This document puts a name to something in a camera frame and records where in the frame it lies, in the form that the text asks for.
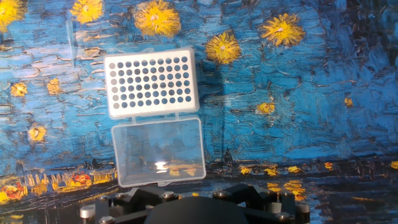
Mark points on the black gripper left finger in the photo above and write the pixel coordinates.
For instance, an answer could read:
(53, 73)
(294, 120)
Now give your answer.
(130, 202)

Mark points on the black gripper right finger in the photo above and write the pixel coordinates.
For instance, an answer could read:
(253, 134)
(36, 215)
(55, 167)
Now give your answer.
(273, 205)

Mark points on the white pipette tip box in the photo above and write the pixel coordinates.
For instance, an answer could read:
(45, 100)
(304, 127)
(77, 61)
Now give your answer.
(152, 109)

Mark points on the clear blue pipette tip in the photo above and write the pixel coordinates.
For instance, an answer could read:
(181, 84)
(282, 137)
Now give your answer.
(71, 43)

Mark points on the starry night print tablecloth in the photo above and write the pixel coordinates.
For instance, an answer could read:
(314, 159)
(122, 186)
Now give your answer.
(280, 124)

